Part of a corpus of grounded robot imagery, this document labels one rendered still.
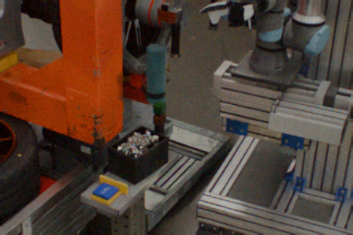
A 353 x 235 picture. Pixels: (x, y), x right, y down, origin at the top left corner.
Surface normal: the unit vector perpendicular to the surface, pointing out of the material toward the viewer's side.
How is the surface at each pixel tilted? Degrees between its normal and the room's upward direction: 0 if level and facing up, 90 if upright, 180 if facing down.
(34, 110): 90
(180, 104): 0
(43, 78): 90
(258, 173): 0
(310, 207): 0
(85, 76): 90
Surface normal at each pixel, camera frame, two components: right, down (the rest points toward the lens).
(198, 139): 0.03, -0.86
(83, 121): -0.50, 0.43
